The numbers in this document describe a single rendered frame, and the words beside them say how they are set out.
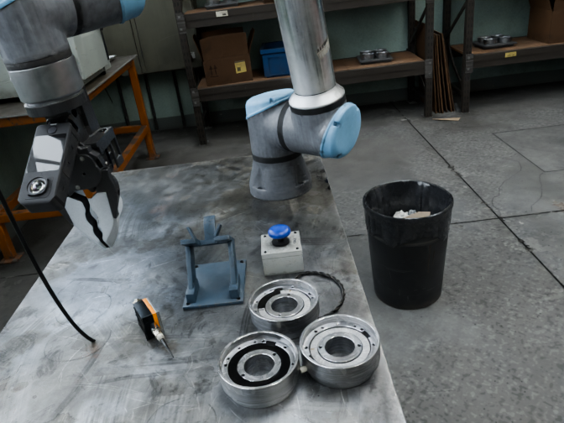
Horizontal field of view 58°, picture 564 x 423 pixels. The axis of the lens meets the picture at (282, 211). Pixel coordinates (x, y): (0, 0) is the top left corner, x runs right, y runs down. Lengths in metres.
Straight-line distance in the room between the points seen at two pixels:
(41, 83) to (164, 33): 3.79
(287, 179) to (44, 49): 0.66
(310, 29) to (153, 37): 3.52
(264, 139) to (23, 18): 0.62
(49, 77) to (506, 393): 1.58
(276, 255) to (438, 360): 1.12
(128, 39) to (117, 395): 3.91
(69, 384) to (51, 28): 0.47
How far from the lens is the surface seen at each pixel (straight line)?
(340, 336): 0.71
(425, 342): 1.96
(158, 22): 4.42
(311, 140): 1.04
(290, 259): 0.88
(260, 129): 1.12
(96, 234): 0.73
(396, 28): 4.75
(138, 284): 0.96
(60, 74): 0.65
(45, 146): 0.66
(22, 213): 2.94
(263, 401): 0.66
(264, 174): 1.16
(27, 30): 0.64
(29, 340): 0.92
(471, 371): 1.88
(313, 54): 0.99
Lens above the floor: 1.30
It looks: 27 degrees down
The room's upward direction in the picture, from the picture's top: 7 degrees counter-clockwise
